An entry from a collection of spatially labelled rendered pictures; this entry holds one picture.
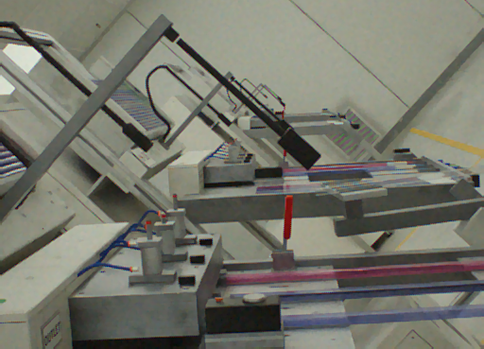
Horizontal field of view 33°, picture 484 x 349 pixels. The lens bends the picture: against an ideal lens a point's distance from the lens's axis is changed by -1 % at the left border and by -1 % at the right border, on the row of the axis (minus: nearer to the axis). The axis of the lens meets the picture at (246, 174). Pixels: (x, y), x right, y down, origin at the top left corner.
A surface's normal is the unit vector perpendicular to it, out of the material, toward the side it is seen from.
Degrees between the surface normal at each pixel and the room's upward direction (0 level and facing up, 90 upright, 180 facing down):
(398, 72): 90
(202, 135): 90
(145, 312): 90
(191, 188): 90
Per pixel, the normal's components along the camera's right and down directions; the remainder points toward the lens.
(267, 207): -0.04, 0.11
